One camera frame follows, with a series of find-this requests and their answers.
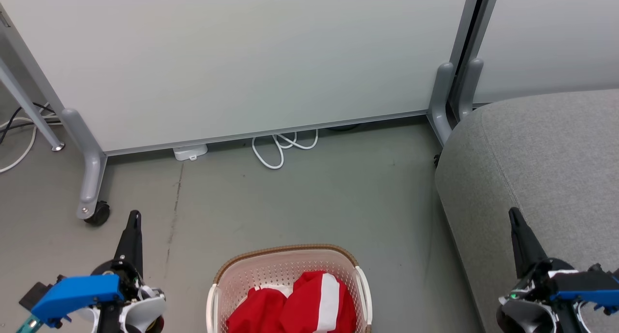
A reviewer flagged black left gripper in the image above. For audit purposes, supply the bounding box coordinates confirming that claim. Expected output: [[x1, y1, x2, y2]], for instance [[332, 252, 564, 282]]
[[91, 210, 147, 333]]

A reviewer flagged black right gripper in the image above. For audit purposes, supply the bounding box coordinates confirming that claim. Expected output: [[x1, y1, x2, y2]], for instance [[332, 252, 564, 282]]
[[498, 207, 619, 333]]

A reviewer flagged red and white garment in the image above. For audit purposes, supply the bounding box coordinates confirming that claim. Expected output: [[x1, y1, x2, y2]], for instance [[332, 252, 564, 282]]
[[226, 270, 359, 333]]

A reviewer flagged grey fabric sofa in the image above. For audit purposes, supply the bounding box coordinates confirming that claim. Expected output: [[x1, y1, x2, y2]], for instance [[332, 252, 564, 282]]
[[434, 89, 619, 333]]

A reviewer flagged grey partition foot with caster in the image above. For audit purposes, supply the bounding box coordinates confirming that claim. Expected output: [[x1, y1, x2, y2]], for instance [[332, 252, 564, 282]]
[[60, 108, 108, 221]]

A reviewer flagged white power adapter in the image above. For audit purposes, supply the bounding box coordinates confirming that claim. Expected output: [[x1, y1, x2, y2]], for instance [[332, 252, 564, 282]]
[[173, 144, 209, 162]]

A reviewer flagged beige plastic laundry basket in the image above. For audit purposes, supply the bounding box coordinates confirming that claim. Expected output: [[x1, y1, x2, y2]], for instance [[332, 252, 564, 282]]
[[206, 244, 373, 333]]

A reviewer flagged grey metal table leg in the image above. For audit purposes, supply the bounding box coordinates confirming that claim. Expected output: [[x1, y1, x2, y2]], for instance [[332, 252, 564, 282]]
[[0, 57, 66, 153]]

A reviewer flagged large white partition panel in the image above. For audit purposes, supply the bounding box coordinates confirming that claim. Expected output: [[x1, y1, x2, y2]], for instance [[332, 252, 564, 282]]
[[0, 0, 472, 158]]

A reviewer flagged narrow white partition panel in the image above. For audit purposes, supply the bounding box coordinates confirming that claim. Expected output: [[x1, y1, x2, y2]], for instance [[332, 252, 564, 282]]
[[472, 0, 619, 104]]

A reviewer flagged teal left cable connector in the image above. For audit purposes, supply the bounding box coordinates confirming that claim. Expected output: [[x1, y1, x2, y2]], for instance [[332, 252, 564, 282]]
[[15, 313, 43, 333]]

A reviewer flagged long white floor cable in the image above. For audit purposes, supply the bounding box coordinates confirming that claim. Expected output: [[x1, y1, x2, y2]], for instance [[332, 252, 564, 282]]
[[0, 103, 63, 174]]

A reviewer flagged looped white cable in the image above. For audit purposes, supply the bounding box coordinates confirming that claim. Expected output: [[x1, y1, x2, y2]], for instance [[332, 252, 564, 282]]
[[251, 129, 320, 171]]

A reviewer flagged black floor cable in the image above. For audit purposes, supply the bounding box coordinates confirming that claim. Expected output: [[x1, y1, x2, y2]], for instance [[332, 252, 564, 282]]
[[0, 103, 57, 146]]

